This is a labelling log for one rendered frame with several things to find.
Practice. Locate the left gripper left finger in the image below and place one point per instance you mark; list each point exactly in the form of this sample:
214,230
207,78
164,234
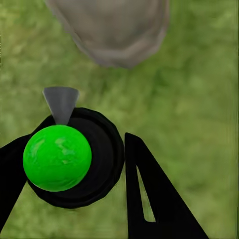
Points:
12,176

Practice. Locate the pesticide atomizer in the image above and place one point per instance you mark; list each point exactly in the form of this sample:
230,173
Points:
75,156

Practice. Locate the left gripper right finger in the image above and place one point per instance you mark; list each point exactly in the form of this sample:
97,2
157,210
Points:
174,220

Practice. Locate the tree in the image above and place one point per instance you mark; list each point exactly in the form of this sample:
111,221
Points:
115,33

